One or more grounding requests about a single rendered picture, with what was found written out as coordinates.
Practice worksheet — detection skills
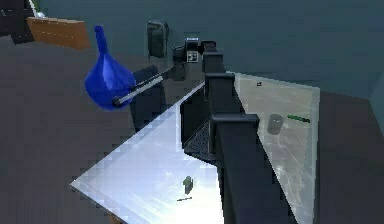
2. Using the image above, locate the small grey object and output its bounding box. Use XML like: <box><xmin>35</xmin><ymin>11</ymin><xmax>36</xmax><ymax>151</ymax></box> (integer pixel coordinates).
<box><xmin>182</xmin><ymin>175</ymin><xmax>195</xmax><ymax>195</ymax></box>

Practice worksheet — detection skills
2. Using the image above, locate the black cabinet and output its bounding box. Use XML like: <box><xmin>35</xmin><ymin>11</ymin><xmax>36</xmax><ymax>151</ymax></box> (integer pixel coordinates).
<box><xmin>0</xmin><ymin>0</ymin><xmax>36</xmax><ymax>45</ymax></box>

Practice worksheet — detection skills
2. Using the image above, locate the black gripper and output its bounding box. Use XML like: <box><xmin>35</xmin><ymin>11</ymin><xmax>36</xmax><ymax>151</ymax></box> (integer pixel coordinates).
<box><xmin>112</xmin><ymin>45</ymin><xmax>188</xmax><ymax>107</ymax></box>

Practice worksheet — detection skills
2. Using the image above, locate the dark grey cup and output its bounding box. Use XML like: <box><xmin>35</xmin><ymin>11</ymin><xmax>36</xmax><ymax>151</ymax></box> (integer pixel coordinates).
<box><xmin>266</xmin><ymin>113</ymin><xmax>285</xmax><ymax>136</ymax></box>

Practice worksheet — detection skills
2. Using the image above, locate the black open laptop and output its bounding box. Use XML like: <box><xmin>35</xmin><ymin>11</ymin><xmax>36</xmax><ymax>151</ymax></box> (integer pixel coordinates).
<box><xmin>179</xmin><ymin>85</ymin><xmax>218</xmax><ymax>165</ymax></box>

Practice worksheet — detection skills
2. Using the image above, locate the dark grey bin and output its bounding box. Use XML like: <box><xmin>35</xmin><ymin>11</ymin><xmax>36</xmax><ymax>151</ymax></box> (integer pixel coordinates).
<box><xmin>146</xmin><ymin>21</ymin><xmax>170</xmax><ymax>60</ymax></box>

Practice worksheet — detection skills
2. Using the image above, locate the pale glossy table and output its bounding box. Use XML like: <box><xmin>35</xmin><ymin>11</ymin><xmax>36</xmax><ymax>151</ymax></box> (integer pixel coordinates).
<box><xmin>69</xmin><ymin>71</ymin><xmax>322</xmax><ymax>224</ymax></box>

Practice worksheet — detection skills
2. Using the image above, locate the dark chair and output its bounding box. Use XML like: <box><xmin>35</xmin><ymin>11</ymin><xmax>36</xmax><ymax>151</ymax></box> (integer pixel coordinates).
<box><xmin>129</xmin><ymin>64</ymin><xmax>168</xmax><ymax>133</ymax></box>

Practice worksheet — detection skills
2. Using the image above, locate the blue vase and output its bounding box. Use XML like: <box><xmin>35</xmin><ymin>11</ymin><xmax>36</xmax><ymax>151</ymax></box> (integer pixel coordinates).
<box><xmin>84</xmin><ymin>25</ymin><xmax>137</xmax><ymax>111</ymax></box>

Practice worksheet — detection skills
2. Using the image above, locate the brown wooden cupboard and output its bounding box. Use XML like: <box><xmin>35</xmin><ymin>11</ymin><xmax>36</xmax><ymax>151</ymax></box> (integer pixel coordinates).
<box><xmin>26</xmin><ymin>16</ymin><xmax>91</xmax><ymax>51</ymax></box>

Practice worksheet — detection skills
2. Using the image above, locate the green pen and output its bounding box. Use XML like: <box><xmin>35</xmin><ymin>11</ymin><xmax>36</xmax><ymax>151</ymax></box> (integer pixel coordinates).
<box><xmin>286</xmin><ymin>114</ymin><xmax>311</xmax><ymax>124</ymax></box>

